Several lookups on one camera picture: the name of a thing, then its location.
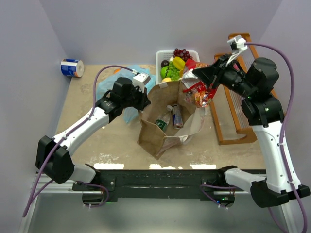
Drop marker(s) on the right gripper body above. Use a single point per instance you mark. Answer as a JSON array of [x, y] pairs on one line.
[[217, 73]]

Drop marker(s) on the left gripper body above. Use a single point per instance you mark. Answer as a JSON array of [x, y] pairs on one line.
[[141, 99]]

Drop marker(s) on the blue plastic bag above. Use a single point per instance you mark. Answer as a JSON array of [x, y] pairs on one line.
[[129, 114]]

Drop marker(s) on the red snack packet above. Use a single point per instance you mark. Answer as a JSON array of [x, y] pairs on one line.
[[196, 91]]

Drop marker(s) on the brown paper grocery bag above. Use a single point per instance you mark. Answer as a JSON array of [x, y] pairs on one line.
[[154, 140]]

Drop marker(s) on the clear water bottle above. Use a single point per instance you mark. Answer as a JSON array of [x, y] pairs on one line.
[[164, 119]]

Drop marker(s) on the red bull can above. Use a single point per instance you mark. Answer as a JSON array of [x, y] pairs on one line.
[[177, 117]]

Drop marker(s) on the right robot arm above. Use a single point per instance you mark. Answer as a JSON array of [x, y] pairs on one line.
[[266, 118]]

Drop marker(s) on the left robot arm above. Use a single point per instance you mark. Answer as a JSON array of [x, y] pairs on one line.
[[54, 154]]

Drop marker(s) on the yellow lemon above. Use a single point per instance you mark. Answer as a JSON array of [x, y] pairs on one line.
[[168, 79]]

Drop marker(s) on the wooden rack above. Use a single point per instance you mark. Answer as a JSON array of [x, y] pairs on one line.
[[230, 123]]

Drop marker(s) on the purple grape bunch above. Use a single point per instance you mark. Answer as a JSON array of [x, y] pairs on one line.
[[182, 54]]

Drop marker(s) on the green grape bunch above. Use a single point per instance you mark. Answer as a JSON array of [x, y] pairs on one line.
[[173, 72]]

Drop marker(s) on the dark mangosteen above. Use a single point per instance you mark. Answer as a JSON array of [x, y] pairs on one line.
[[164, 63]]

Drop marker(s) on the white plastic basket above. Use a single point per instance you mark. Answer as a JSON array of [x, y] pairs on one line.
[[166, 55]]

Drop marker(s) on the toilet paper roll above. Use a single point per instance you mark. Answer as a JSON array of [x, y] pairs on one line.
[[72, 68]]

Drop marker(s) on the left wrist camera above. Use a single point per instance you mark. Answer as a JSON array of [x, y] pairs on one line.
[[140, 80]]

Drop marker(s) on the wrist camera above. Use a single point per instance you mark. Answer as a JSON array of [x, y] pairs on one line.
[[238, 46], [140, 80]]

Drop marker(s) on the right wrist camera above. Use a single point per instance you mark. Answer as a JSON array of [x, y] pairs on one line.
[[238, 46]]

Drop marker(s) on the black base frame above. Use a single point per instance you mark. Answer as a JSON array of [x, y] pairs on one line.
[[112, 185]]

